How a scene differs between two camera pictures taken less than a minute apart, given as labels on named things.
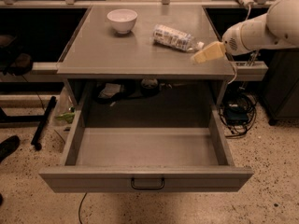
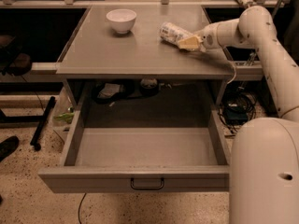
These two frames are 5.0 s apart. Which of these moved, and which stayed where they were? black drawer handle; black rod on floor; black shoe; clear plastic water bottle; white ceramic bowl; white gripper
Moved: clear plastic water bottle; white gripper
Stayed: white ceramic bowl; black rod on floor; black drawer handle; black shoe
